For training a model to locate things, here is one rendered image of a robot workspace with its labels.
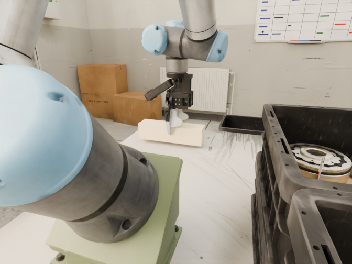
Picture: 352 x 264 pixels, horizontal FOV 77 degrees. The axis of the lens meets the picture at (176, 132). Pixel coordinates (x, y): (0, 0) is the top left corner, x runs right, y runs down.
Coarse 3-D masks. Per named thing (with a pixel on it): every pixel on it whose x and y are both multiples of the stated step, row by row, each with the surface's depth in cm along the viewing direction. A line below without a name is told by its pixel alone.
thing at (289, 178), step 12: (264, 108) 41; (288, 108) 42; (300, 108) 42; (312, 108) 41; (324, 108) 41; (336, 108) 40; (348, 108) 40; (264, 120) 39; (276, 120) 34; (276, 132) 29; (276, 144) 26; (288, 144) 25; (276, 156) 24; (288, 156) 23; (276, 168) 24; (288, 168) 20; (288, 180) 19; (300, 180) 18; (312, 180) 18; (288, 192) 19; (348, 192) 17
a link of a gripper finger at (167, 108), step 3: (168, 99) 75; (168, 102) 74; (165, 105) 74; (168, 105) 73; (165, 108) 74; (168, 108) 73; (165, 111) 74; (168, 111) 74; (165, 114) 74; (168, 114) 74; (165, 117) 75; (168, 117) 75; (165, 120) 75; (168, 120) 75
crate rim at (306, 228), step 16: (304, 192) 17; (320, 192) 17; (336, 192) 17; (304, 208) 15; (336, 208) 16; (288, 224) 17; (304, 224) 14; (320, 224) 14; (304, 240) 13; (320, 240) 13; (304, 256) 13; (320, 256) 12; (336, 256) 12
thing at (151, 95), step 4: (168, 80) 73; (160, 84) 74; (164, 84) 74; (168, 84) 73; (172, 84) 74; (156, 88) 75; (160, 88) 74; (164, 88) 74; (168, 88) 74; (148, 92) 76; (152, 92) 76; (156, 92) 75; (160, 92) 75; (148, 96) 77; (152, 96) 76; (156, 96) 78; (148, 100) 77
